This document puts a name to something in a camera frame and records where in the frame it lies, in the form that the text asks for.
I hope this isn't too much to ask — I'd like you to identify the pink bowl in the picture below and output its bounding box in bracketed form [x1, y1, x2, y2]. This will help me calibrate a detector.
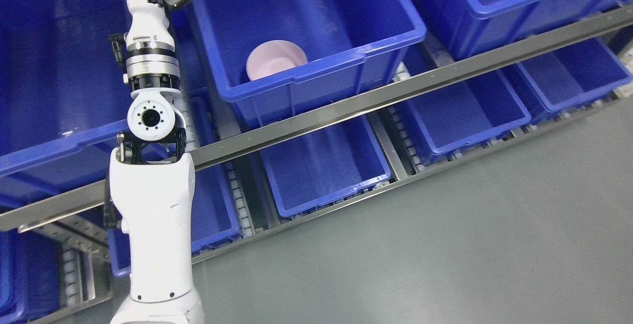
[245, 40, 308, 81]

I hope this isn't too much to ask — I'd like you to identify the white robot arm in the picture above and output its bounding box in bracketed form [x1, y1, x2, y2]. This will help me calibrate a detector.
[108, 34, 204, 324]

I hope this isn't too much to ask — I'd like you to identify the blue bin upper middle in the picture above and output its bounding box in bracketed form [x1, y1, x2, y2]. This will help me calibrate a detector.
[188, 0, 427, 128]

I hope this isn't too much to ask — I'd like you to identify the blue bin lower middle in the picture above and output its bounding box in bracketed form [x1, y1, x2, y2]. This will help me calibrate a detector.
[248, 116, 393, 220]

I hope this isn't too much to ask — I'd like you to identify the blue bin upper left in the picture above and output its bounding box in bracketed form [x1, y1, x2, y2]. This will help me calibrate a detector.
[0, 0, 131, 209]

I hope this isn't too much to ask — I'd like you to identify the blue bin bottom left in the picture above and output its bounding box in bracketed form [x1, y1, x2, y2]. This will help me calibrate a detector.
[0, 230, 60, 324]

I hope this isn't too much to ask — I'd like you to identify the blue bin lower right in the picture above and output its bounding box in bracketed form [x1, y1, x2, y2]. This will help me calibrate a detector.
[394, 71, 532, 165]

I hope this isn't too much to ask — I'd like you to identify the blue bin far right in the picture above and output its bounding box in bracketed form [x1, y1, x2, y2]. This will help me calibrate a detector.
[502, 38, 632, 124]

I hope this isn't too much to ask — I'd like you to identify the metal shelf rack frame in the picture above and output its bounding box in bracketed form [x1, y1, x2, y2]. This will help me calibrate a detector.
[0, 5, 633, 324]

